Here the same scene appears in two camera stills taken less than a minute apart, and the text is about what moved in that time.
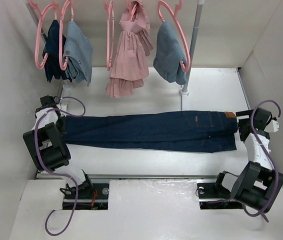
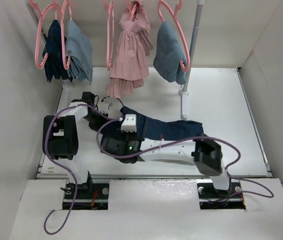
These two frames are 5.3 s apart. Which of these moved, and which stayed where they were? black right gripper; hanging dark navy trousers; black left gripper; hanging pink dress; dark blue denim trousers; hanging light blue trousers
Moved: black right gripper; black left gripper; dark blue denim trousers
Stayed: hanging pink dress; hanging dark navy trousers; hanging light blue trousers
